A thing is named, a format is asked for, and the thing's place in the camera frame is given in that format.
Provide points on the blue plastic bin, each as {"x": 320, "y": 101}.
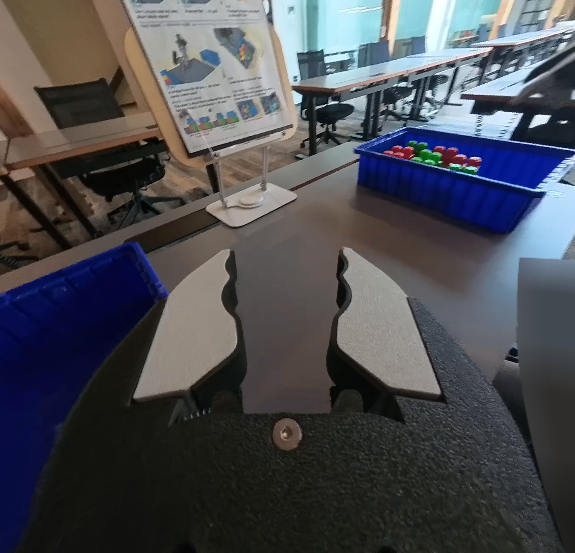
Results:
{"x": 449, "y": 202}
{"x": 45, "y": 337}

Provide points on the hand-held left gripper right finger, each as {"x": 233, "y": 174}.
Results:
{"x": 386, "y": 337}

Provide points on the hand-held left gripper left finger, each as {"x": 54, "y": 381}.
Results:
{"x": 188, "y": 337}

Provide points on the instruction sign on stand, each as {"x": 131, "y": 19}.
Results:
{"x": 211, "y": 67}

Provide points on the black office chair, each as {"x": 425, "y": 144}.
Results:
{"x": 328, "y": 110}
{"x": 81, "y": 99}
{"x": 395, "y": 94}

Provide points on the pile of toy blocks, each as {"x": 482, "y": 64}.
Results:
{"x": 431, "y": 155}

